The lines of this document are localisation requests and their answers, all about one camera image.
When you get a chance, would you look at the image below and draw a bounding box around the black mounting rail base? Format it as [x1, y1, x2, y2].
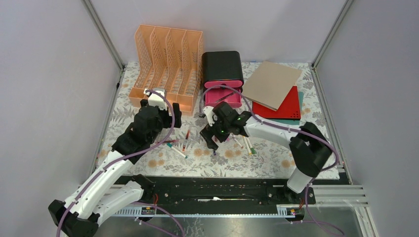
[140, 176, 317, 215]

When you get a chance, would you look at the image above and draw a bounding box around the yellow cap white marker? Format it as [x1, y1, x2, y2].
[242, 136, 252, 156]

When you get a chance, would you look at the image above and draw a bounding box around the beige cardboard sheet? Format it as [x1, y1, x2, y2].
[242, 61, 302, 110]

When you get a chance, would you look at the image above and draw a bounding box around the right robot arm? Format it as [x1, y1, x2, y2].
[200, 102, 333, 203]

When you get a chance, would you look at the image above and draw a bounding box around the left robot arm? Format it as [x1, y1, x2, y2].
[48, 99, 182, 237]

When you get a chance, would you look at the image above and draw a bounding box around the maroon pen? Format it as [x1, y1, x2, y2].
[163, 140, 180, 143]

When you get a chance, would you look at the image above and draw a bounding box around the green cap white marker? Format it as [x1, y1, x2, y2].
[246, 137, 256, 155]

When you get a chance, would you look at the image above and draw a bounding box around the purple cap white marker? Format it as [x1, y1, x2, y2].
[232, 136, 244, 148]

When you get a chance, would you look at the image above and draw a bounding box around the floral table mat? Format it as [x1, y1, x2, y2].
[94, 61, 341, 180]

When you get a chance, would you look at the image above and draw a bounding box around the peach plastic file organizer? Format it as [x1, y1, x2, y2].
[128, 25, 204, 116]

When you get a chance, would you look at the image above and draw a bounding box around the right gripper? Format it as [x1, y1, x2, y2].
[200, 117, 231, 151]

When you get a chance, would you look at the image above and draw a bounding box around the teal cap white marker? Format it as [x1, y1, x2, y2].
[166, 143, 188, 159]

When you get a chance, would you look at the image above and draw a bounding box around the pink drawer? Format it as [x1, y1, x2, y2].
[204, 79, 244, 88]
[205, 88, 242, 108]

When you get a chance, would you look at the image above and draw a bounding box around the black drawer cabinet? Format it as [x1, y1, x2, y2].
[202, 51, 244, 83]

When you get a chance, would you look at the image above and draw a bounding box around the red folder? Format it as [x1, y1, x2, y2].
[252, 85, 301, 120]

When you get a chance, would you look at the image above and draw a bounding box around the teal folder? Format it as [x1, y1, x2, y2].
[271, 89, 304, 125]

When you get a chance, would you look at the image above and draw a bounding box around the red gel pen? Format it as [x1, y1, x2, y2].
[182, 129, 190, 152]

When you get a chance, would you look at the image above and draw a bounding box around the pink top drawer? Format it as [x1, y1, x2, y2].
[204, 79, 244, 88]

